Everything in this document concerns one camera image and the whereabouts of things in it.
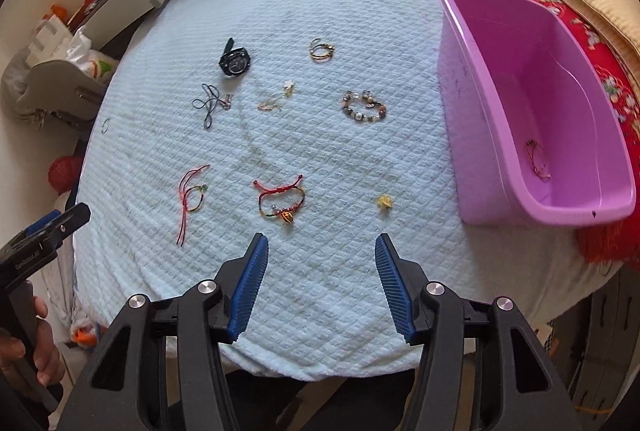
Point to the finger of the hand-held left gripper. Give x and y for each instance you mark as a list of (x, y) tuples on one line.
[(65, 223)]

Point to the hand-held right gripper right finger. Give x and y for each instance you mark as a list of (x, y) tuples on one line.
[(392, 286)]

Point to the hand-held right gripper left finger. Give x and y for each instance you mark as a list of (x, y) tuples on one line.
[(247, 286)]

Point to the small yellow flower ornament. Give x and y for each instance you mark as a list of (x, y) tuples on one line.
[(383, 202)]

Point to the pink plastic tub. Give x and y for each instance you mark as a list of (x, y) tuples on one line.
[(525, 86)]

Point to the person's left hand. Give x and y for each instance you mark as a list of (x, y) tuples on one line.
[(50, 361)]

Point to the white cloth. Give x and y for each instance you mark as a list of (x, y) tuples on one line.
[(62, 271)]

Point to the red mesh ball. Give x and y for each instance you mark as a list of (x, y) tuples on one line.
[(65, 173)]

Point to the small orange plush toy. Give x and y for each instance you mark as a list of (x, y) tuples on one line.
[(82, 336)]

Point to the grey curved furniture piece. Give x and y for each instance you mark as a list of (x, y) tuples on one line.
[(45, 86)]

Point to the light blue quilted blanket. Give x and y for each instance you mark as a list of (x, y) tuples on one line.
[(325, 151)]

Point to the white plastic bag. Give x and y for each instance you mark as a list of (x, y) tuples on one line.
[(80, 51)]

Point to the white foam packaging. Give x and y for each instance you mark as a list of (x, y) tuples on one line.
[(47, 33)]

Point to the grey cabinet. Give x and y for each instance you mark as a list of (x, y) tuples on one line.
[(600, 346)]

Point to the black wrist watch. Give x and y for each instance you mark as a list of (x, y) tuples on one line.
[(233, 61)]

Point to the gold bangle rings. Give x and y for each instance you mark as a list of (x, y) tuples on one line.
[(320, 57)]

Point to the red printed blanket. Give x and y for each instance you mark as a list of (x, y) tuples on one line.
[(595, 56)]

